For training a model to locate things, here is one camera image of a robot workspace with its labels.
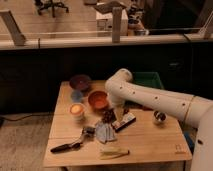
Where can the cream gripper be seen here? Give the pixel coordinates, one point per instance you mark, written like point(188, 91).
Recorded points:
point(119, 112)

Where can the bunch of dark grapes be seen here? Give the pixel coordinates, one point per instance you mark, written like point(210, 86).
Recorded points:
point(109, 117)

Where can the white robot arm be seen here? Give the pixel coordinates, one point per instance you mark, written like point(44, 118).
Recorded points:
point(190, 109)

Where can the red bowl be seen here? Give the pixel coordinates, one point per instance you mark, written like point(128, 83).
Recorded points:
point(98, 100)

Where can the purple bowl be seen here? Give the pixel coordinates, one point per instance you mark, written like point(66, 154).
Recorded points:
point(80, 82)

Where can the black white rectangular box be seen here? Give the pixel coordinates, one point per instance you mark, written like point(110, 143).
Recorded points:
point(126, 121)

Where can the grey folded cloth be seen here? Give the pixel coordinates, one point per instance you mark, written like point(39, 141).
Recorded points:
point(104, 132)

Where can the dark red small object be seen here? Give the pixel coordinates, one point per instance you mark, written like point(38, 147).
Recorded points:
point(146, 108)

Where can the small metal cup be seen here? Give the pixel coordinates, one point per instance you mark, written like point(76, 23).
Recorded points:
point(159, 118)

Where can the white cup orange inside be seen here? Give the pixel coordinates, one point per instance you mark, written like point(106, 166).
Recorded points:
point(77, 111)

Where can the small blue cup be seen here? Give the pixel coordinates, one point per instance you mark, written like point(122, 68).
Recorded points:
point(77, 96)

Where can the green plastic bin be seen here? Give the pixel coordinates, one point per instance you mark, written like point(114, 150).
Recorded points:
point(148, 79)

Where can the blue object beside table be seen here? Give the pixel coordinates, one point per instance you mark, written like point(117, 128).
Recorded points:
point(189, 142)

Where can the white cardboard box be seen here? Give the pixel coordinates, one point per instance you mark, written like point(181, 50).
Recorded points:
point(105, 23)

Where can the black office chair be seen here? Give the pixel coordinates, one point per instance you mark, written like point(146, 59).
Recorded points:
point(40, 6)

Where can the middle grey railing post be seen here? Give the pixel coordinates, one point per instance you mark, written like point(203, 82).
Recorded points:
point(117, 14)

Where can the grey railing post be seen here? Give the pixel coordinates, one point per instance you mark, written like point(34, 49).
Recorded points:
point(15, 32)
point(117, 14)

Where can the left grey railing post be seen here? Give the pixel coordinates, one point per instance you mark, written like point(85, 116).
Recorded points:
point(15, 32)

